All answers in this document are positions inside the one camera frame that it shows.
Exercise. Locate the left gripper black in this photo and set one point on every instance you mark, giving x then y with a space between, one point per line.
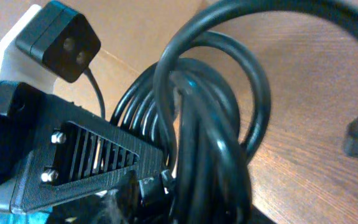
52 151

